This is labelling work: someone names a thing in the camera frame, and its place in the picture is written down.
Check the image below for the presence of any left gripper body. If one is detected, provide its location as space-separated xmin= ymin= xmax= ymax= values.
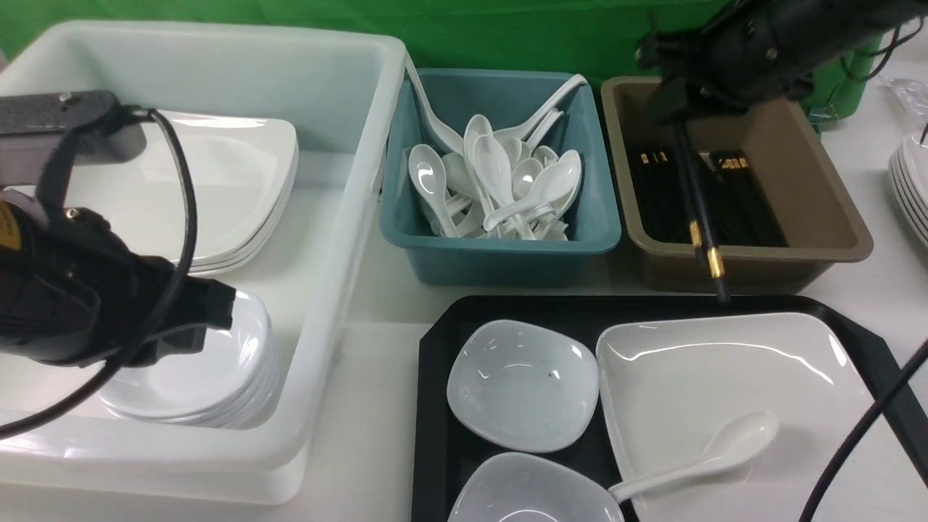
xmin=69 ymin=210 xmax=236 ymax=368

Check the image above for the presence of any brown plastic bin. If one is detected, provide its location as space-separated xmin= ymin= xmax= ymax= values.
xmin=601 ymin=77 xmax=873 ymax=294

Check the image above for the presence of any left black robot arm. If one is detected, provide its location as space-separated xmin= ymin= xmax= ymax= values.
xmin=1 ymin=191 xmax=175 ymax=368

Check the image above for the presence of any white plate stack at right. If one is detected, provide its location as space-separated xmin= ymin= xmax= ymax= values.
xmin=887 ymin=132 xmax=927 ymax=246

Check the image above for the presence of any teal plastic bin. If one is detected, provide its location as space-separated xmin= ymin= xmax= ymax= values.
xmin=380 ymin=68 xmax=622 ymax=287

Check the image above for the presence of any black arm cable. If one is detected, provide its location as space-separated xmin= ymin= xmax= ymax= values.
xmin=0 ymin=107 xmax=199 ymax=440
xmin=797 ymin=337 xmax=928 ymax=522

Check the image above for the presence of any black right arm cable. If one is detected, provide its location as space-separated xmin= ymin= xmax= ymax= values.
xmin=797 ymin=337 xmax=928 ymax=522

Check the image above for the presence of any large white square plate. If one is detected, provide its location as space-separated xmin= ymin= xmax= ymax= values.
xmin=596 ymin=312 xmax=895 ymax=521

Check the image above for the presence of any black chopstick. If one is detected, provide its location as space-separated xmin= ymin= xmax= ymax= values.
xmin=671 ymin=121 xmax=711 ymax=276
xmin=675 ymin=121 xmax=732 ymax=303

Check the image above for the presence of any clear plastic wrap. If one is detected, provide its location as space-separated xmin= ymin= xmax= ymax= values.
xmin=879 ymin=76 xmax=927 ymax=133

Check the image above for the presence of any stack of white square plates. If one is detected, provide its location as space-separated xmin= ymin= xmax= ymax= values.
xmin=99 ymin=110 xmax=299 ymax=274

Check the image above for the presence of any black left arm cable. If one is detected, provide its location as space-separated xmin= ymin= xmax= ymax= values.
xmin=0 ymin=107 xmax=199 ymax=440

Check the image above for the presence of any black serving tray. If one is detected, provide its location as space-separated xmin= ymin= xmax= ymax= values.
xmin=411 ymin=295 xmax=901 ymax=521

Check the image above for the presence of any stack of small white bowls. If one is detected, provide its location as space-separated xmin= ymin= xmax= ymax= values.
xmin=97 ymin=291 xmax=281 ymax=428

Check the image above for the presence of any green cloth backdrop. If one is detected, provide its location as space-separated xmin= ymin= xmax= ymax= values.
xmin=0 ymin=0 xmax=897 ymax=131

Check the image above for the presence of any grey-white small bowl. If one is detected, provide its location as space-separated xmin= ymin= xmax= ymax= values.
xmin=445 ymin=320 xmax=600 ymax=454
xmin=448 ymin=452 xmax=624 ymax=521

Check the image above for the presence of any large white plastic tub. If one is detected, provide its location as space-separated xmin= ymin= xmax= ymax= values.
xmin=2 ymin=21 xmax=407 ymax=505

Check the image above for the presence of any white spoon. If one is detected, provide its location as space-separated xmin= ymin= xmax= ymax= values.
xmin=608 ymin=412 xmax=780 ymax=503

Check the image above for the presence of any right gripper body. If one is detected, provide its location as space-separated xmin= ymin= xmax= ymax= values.
xmin=636 ymin=1 xmax=814 ymax=123

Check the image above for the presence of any pile of white spoons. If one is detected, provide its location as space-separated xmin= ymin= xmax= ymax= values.
xmin=405 ymin=57 xmax=587 ymax=241

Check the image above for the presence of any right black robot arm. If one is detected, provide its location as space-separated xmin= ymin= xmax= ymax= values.
xmin=635 ymin=1 xmax=926 ymax=125

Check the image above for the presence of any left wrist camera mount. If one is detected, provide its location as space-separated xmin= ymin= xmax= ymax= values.
xmin=1 ymin=90 xmax=148 ymax=193

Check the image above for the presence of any pile of black chopsticks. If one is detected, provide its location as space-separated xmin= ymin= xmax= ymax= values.
xmin=626 ymin=146 xmax=788 ymax=248

